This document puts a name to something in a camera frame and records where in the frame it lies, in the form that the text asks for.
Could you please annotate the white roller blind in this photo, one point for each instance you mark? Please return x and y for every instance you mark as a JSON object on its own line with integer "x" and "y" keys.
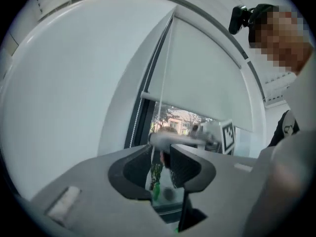
{"x": 202, "y": 70}

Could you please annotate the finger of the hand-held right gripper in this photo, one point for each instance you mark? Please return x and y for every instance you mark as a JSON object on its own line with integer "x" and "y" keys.
{"x": 172, "y": 140}

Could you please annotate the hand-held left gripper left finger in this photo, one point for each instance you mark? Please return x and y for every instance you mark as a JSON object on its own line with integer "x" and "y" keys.
{"x": 86, "y": 181}

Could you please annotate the dark grey round object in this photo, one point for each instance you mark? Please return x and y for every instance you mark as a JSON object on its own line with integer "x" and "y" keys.
{"x": 169, "y": 193}

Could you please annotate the person's black shirt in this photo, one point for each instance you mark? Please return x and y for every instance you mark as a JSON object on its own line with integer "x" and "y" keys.
{"x": 279, "y": 132}

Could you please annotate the dark window frame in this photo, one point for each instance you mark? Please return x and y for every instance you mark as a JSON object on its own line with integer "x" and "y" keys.
{"x": 144, "y": 117}

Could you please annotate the green bottle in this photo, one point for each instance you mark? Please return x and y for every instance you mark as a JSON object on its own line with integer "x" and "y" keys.
{"x": 156, "y": 190}

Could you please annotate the person's head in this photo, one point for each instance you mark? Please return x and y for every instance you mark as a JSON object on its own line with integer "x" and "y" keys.
{"x": 279, "y": 38}

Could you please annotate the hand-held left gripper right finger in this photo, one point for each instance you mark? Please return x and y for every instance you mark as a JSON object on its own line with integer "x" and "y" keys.
{"x": 222, "y": 194}

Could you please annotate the person's right forearm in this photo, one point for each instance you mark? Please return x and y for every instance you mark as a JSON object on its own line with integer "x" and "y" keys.
{"x": 284, "y": 181}

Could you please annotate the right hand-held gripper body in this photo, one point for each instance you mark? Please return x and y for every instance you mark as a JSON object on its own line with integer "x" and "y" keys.
{"x": 228, "y": 137}

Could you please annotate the black head-mounted camera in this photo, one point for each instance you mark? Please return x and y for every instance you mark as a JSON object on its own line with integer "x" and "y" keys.
{"x": 238, "y": 18}

